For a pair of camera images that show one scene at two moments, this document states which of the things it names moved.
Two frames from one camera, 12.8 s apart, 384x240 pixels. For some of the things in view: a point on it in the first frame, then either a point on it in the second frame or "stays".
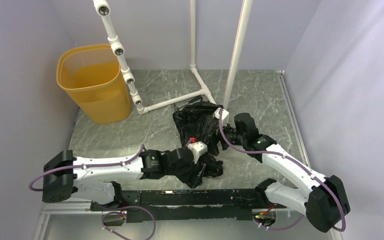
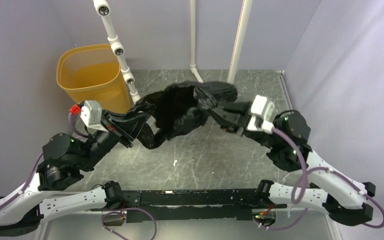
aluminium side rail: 335,234 stays
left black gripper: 191,175 → 132,122
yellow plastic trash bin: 91,76 stays
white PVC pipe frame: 102,7 stays
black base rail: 189,205 stays
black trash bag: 196,121 → 179,108
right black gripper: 218,133 → 234,117
